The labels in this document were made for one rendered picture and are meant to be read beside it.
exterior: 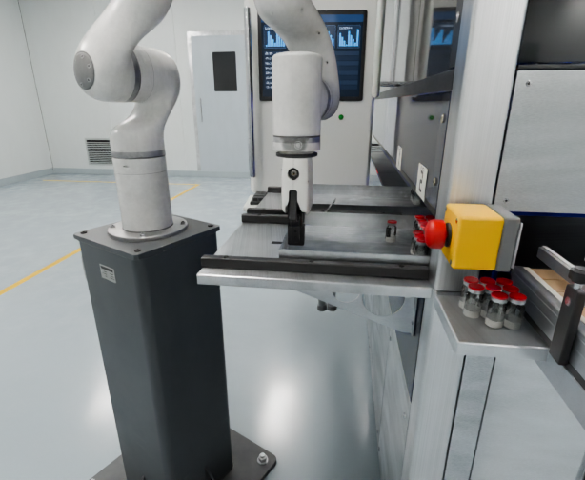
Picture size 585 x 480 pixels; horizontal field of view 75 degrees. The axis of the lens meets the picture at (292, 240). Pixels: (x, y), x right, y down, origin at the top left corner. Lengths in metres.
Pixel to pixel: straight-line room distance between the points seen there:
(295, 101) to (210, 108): 5.84
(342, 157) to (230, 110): 4.87
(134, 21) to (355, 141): 0.98
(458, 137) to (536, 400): 0.47
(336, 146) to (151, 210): 0.88
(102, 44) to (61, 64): 6.73
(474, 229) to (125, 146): 0.73
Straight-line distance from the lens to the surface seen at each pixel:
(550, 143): 0.64
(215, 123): 6.46
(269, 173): 1.62
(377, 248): 0.81
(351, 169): 1.62
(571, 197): 0.66
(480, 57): 0.60
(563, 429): 0.88
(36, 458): 1.77
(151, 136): 0.95
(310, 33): 0.75
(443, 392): 0.77
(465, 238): 0.53
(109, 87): 0.91
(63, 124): 7.73
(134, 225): 0.99
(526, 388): 0.80
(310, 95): 0.67
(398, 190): 1.27
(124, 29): 0.91
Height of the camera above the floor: 1.16
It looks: 20 degrees down
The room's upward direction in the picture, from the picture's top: straight up
